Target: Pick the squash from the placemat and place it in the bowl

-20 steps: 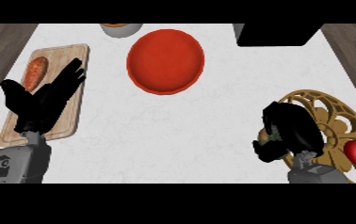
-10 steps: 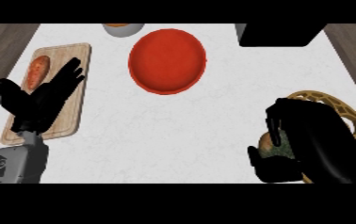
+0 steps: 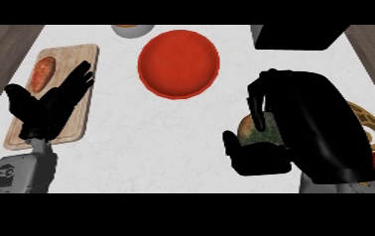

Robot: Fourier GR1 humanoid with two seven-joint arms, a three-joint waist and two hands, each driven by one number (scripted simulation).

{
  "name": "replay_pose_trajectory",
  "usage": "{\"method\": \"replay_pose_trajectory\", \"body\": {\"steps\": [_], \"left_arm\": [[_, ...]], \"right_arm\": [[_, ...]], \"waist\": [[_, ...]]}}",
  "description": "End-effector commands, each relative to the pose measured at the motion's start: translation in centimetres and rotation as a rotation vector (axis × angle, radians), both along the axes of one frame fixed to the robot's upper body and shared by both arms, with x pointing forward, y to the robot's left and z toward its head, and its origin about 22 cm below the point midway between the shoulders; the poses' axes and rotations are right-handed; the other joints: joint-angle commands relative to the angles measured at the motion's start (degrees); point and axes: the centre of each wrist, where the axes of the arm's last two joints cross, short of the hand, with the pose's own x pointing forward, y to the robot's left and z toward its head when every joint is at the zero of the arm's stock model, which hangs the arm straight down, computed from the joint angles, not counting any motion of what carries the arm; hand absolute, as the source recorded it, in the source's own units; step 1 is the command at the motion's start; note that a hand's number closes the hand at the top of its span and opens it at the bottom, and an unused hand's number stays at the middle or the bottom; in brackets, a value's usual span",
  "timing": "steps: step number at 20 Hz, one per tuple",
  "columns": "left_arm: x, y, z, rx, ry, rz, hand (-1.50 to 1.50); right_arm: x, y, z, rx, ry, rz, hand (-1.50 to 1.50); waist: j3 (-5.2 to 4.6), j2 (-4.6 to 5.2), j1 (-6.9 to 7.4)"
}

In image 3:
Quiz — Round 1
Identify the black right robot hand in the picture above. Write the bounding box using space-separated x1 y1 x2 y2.
221 68 375 185

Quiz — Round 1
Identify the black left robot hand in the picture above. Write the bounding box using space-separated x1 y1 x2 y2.
3 59 96 142

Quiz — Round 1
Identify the green and tan squash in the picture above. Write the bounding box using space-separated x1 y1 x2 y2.
236 112 285 149

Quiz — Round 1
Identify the yellow woven placemat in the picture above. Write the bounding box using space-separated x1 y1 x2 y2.
345 100 375 185

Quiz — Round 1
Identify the grey bowl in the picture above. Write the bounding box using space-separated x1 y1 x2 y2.
109 24 156 40

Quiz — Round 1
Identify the red bowl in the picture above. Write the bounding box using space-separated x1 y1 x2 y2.
136 29 221 101

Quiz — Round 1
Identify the wooden cutting board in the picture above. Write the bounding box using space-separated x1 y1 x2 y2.
3 43 100 152

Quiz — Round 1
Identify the orange sweet potato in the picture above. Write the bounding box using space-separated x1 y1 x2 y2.
29 56 59 94

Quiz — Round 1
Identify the black appliance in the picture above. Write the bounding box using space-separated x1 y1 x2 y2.
249 24 351 52

